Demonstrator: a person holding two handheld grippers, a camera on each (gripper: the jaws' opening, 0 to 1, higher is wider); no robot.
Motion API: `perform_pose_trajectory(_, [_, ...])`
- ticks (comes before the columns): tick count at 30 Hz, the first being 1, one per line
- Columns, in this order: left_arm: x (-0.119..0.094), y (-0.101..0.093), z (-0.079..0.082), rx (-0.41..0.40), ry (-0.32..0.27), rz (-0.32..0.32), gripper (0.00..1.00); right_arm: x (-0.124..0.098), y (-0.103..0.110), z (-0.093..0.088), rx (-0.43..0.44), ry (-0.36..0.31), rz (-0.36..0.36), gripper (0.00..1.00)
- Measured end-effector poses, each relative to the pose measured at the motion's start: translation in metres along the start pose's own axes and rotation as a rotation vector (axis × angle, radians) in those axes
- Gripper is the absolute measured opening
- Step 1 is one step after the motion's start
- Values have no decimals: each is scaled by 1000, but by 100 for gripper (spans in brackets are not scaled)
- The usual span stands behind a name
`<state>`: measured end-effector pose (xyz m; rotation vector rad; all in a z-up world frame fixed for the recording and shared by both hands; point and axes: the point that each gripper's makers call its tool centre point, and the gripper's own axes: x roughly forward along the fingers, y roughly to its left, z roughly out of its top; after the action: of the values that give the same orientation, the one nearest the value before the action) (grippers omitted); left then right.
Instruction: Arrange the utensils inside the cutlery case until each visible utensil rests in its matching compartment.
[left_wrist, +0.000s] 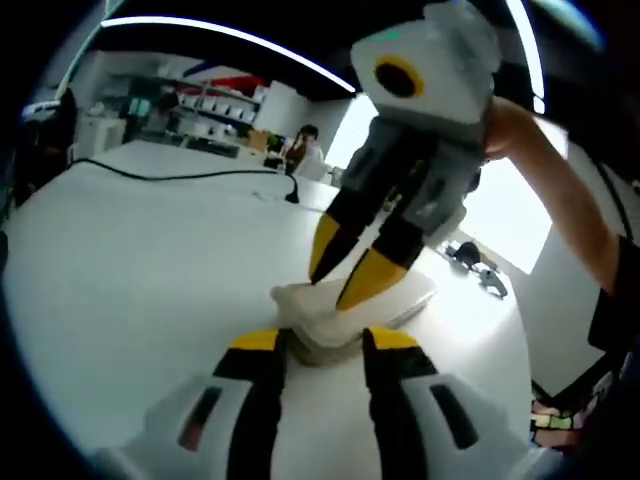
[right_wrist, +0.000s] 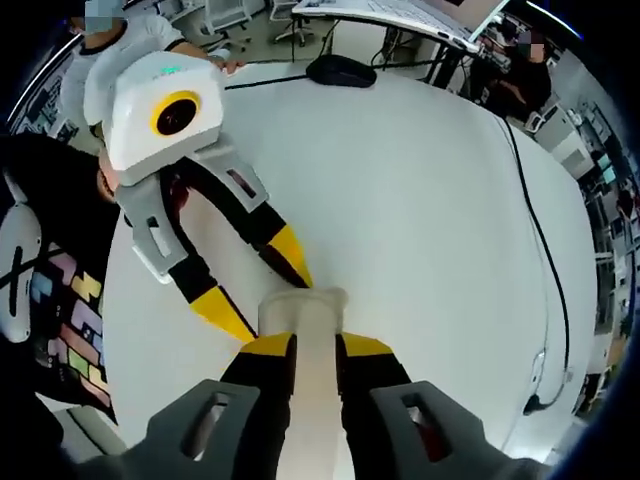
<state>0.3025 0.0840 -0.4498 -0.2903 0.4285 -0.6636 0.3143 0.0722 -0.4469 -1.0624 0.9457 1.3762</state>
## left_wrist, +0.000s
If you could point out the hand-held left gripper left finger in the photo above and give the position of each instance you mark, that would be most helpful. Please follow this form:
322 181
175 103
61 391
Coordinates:
260 400

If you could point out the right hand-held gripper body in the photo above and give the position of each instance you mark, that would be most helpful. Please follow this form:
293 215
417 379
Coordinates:
440 65

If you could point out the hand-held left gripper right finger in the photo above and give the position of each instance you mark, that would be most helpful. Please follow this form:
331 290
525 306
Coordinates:
395 400

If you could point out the beige cutlery case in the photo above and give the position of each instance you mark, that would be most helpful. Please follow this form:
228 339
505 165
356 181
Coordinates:
325 356

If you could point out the beige cutlery case lid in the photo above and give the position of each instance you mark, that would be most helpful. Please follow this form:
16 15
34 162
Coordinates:
310 305

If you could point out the white ceiling light strip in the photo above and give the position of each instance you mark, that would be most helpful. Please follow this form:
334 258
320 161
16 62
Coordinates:
530 50
225 32

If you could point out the cardboard box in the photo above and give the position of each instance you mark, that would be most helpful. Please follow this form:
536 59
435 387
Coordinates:
257 139

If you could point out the white storage shelf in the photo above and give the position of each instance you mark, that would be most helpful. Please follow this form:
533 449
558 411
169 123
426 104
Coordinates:
225 107

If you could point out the person's black patterned shirt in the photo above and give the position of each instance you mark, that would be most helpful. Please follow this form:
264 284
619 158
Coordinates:
615 310

